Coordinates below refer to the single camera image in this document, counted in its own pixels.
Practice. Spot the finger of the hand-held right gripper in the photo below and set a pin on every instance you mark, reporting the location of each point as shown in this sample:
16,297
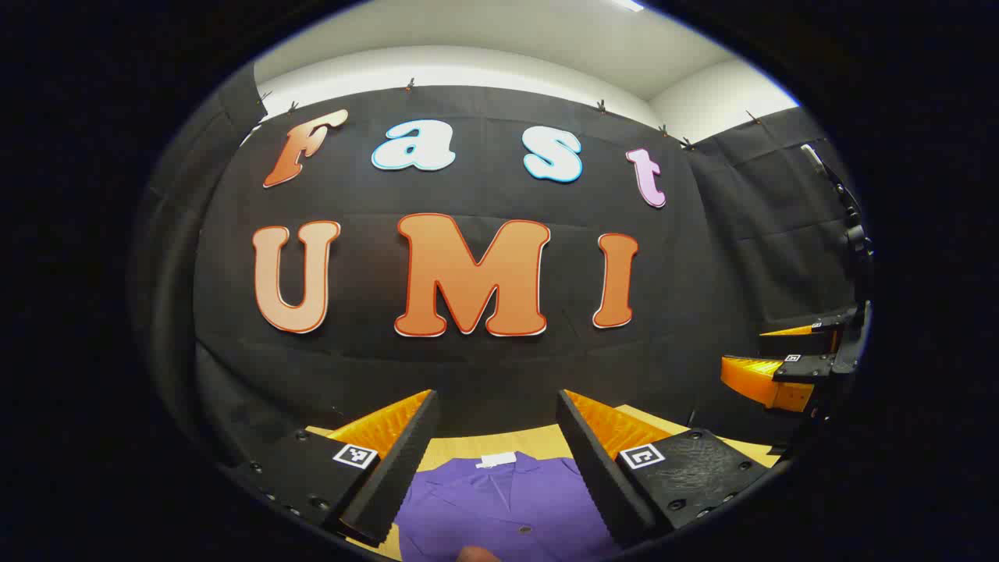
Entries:
765,382
804,342

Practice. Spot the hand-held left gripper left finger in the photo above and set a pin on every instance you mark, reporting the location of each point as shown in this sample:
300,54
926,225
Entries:
394,476

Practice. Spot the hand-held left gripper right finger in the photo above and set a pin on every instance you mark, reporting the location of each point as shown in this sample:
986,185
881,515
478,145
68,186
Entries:
597,476

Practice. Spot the purple shirt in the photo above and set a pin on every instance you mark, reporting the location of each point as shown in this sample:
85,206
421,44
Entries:
507,515

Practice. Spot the black backdrop cloth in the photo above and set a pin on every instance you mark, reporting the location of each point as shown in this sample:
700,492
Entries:
484,191

